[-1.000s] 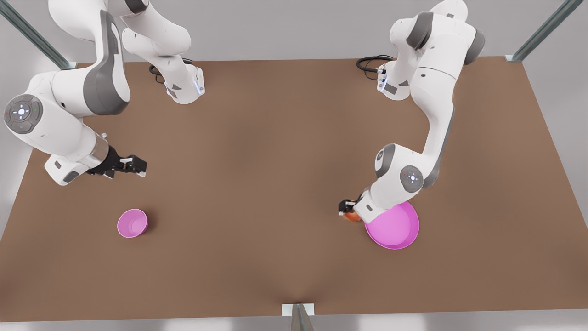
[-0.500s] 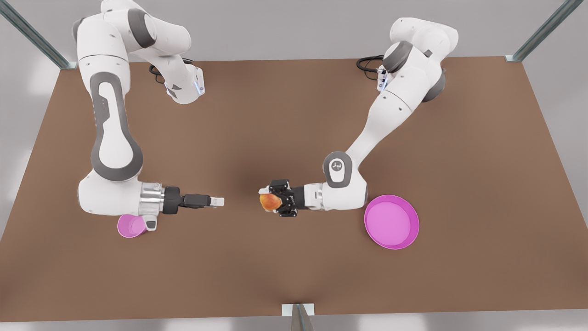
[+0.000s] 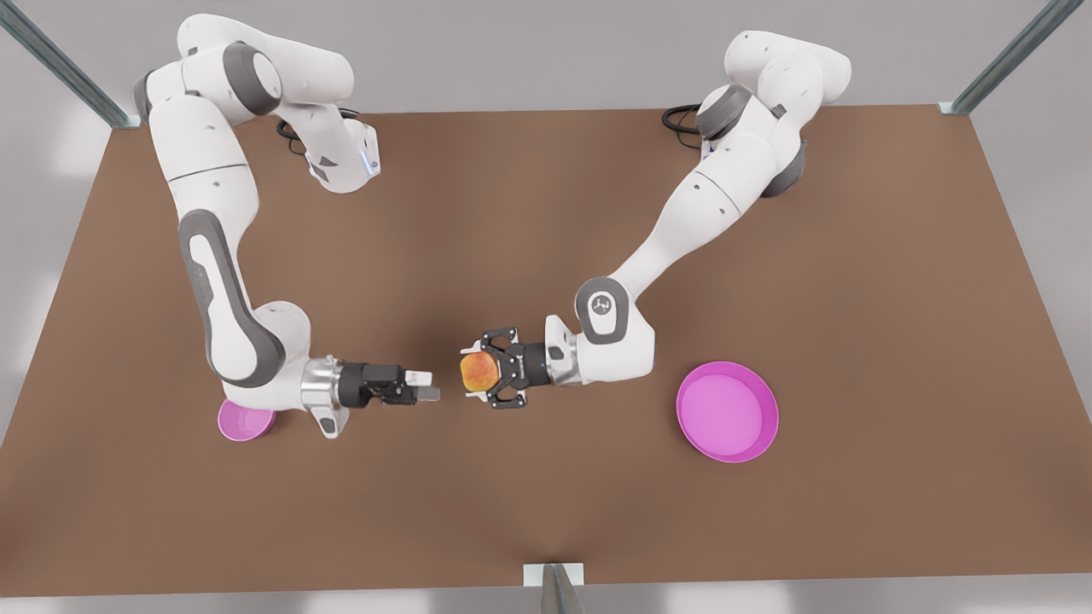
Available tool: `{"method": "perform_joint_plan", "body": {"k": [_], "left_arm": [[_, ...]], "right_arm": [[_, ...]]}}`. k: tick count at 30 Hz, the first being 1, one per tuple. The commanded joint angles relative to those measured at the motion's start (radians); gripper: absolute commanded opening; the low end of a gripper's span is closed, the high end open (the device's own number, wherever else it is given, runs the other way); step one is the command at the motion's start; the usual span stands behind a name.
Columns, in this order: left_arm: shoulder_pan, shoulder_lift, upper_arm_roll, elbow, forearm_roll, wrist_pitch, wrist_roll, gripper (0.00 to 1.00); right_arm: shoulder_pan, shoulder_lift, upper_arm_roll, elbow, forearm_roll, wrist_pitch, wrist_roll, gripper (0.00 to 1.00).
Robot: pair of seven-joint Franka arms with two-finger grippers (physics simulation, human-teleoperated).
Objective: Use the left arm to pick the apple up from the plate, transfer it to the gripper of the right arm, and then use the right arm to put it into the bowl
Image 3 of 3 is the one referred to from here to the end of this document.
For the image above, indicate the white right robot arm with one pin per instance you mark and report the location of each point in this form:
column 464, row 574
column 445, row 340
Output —
column 217, row 273

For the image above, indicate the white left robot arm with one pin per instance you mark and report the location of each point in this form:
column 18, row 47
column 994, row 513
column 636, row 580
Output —
column 682, row 217

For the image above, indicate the red yellow apple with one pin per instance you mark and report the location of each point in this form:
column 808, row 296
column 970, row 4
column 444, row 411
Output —
column 479, row 370

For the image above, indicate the silver frame post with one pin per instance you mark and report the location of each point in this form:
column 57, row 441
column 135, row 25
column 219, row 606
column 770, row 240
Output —
column 554, row 588
column 64, row 61
column 1011, row 55

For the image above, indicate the pink bowl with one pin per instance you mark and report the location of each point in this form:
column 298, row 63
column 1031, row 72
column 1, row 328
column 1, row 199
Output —
column 244, row 422

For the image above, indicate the pink plate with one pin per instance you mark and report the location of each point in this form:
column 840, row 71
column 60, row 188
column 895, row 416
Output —
column 727, row 413

